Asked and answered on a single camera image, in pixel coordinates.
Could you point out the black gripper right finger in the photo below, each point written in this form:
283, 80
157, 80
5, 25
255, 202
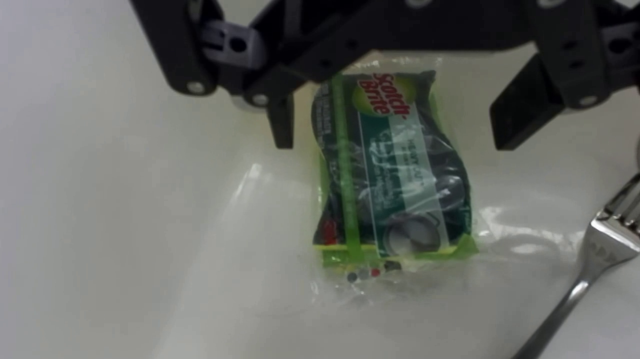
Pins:
573, 60

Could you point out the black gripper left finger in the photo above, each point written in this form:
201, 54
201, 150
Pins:
181, 46

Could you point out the white double basin sink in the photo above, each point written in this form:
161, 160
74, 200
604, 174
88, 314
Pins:
100, 200

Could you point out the metal fork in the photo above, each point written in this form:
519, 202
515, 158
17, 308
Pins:
602, 246

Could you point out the green sponge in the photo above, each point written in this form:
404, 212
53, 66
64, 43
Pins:
392, 186

